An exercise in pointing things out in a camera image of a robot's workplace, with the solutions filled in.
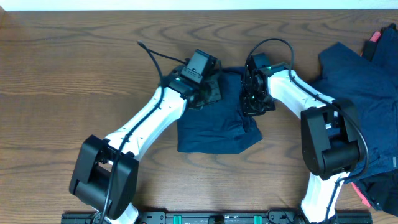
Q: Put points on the navy blue shorts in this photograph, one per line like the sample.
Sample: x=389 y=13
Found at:
x=221 y=127

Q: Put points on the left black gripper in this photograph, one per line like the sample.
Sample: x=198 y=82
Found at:
x=214 y=84

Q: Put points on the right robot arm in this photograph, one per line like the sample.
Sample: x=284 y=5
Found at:
x=332 y=143

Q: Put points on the black garment with pink trim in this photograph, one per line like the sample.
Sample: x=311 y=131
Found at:
x=379 y=186

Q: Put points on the pile of navy clothes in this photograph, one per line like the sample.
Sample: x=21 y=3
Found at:
x=343 y=77

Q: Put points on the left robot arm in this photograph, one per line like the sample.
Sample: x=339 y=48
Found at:
x=105 y=173

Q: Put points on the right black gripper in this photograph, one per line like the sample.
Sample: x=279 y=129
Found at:
x=247 y=111

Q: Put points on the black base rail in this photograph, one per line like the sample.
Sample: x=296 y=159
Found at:
x=270 y=217

